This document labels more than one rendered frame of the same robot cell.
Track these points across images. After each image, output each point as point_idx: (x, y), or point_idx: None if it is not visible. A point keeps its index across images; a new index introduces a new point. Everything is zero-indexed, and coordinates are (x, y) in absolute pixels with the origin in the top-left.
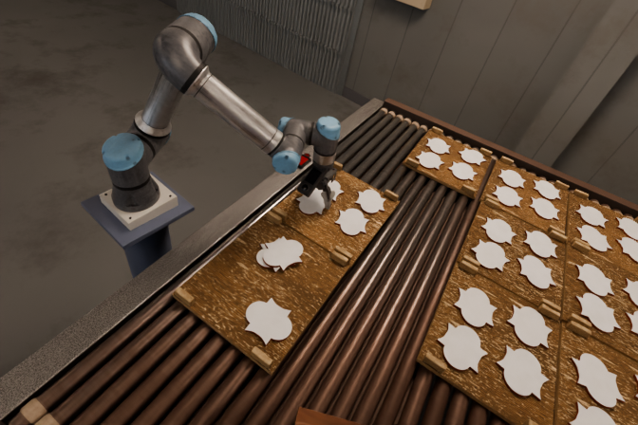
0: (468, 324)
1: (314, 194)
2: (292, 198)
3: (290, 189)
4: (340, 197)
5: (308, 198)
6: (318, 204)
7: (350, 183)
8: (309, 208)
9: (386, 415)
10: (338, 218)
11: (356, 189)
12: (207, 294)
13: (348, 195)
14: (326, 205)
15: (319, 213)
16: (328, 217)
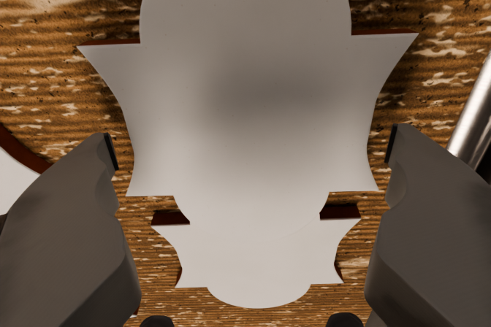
0: None
1: (291, 190)
2: (440, 33)
3: (486, 118)
4: (165, 249)
5: (308, 117)
6: (191, 127)
7: (204, 320)
8: (218, 32)
9: None
10: (6, 123)
11: (160, 313)
12: None
13: (147, 277)
14: (77, 152)
15: (104, 43)
16: (51, 74)
